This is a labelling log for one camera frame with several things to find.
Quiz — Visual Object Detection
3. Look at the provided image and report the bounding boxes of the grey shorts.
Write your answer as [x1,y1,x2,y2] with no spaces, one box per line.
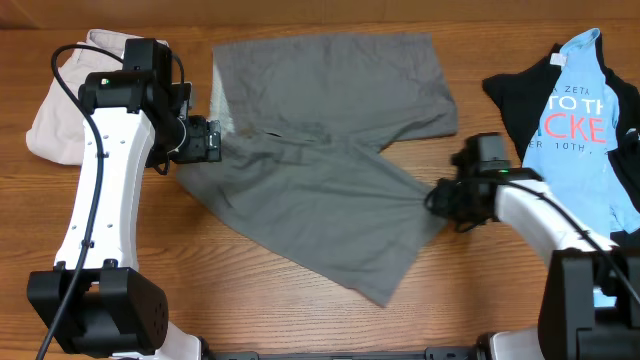
[177,33,458,306]

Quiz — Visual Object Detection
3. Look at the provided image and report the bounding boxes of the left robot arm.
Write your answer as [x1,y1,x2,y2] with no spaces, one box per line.
[27,38,221,359]

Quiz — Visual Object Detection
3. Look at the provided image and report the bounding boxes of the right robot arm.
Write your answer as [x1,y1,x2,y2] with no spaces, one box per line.
[425,133,639,360]

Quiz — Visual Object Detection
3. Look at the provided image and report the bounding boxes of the light blue t-shirt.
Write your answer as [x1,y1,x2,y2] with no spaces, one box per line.
[523,28,639,236]

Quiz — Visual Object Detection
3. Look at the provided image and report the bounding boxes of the beige folded pants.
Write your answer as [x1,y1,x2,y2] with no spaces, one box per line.
[26,48,122,165]

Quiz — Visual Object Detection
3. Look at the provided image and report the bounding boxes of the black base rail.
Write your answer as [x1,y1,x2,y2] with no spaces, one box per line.
[204,346,491,360]

